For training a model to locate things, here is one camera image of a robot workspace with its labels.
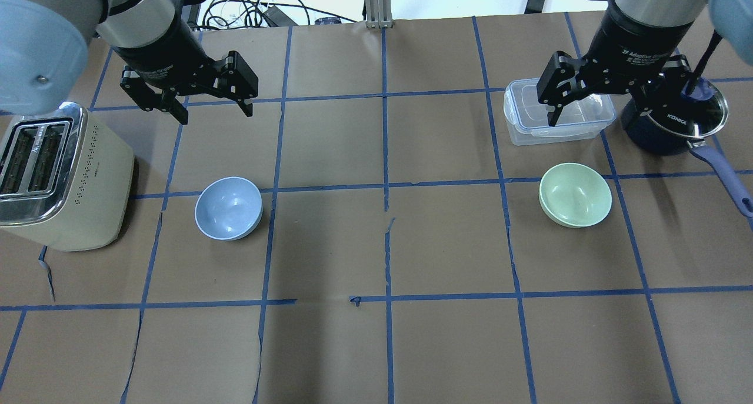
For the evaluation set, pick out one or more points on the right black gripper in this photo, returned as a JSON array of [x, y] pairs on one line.
[[626, 45]]

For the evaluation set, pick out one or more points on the aluminium frame post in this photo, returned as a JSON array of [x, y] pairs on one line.
[[378, 14]]

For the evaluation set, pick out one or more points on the cream toaster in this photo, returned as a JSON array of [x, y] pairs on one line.
[[66, 179]]

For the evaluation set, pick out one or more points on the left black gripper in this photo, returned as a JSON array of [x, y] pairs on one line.
[[162, 48]]

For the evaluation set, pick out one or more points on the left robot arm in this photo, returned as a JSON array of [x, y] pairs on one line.
[[44, 51]]

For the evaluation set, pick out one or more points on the dark blue saucepan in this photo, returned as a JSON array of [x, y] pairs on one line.
[[674, 122]]

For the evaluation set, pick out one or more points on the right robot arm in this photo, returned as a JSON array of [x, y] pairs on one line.
[[731, 20]]

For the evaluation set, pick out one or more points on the blue bowl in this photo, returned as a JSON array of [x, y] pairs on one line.
[[229, 209]]

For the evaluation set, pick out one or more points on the green bowl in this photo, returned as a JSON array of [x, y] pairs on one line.
[[574, 195]]

